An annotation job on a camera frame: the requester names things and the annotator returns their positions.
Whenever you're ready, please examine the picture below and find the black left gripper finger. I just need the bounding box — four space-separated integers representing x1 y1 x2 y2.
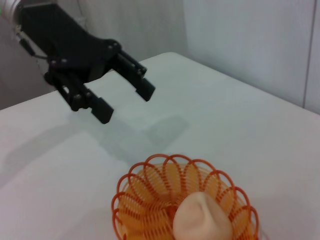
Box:
110 50 156 102

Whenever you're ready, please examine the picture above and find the beige round bun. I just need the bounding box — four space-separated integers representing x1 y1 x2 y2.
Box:
172 192 234 240

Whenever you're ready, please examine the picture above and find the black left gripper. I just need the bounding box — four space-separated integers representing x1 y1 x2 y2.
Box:
14 3 121 125

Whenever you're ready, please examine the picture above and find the orange plastic woven basket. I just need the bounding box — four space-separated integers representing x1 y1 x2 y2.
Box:
110 153 261 240

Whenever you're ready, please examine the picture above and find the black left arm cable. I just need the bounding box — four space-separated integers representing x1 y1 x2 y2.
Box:
15 31 49 60

